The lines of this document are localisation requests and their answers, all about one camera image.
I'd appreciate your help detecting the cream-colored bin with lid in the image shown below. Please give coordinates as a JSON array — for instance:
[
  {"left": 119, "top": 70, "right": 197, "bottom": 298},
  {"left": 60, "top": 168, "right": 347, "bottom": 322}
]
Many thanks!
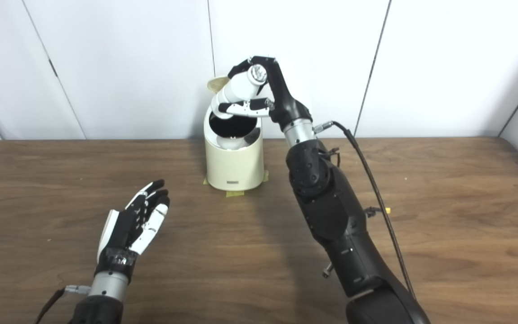
[{"left": 204, "top": 76, "right": 264, "bottom": 191}]

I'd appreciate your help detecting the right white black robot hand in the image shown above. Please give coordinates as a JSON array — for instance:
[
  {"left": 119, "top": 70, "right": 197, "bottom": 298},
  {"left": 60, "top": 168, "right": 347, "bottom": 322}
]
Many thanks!
[{"left": 218, "top": 56, "right": 313, "bottom": 133}]

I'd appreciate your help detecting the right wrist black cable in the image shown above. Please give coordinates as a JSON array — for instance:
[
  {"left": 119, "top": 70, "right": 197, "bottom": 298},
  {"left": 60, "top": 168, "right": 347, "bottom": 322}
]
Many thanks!
[{"left": 313, "top": 121, "right": 417, "bottom": 300}]

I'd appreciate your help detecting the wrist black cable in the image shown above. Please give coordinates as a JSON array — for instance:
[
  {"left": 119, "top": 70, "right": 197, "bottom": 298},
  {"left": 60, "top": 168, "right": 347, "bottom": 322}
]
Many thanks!
[
  {"left": 313, "top": 121, "right": 417, "bottom": 300},
  {"left": 34, "top": 285, "right": 91, "bottom": 324}
]

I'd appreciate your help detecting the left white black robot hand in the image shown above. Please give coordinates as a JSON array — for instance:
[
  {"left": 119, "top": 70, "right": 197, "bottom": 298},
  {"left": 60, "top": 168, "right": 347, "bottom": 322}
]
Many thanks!
[{"left": 94, "top": 179, "right": 170, "bottom": 284}]

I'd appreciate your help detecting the small white plastic bottle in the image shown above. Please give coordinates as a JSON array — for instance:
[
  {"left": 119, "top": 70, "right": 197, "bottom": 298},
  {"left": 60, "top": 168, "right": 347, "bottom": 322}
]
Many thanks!
[{"left": 211, "top": 64, "right": 268, "bottom": 120}]

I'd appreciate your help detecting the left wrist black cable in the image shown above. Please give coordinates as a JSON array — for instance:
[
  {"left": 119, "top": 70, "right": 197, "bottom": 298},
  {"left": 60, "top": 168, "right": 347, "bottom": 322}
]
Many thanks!
[{"left": 34, "top": 285, "right": 91, "bottom": 324}]

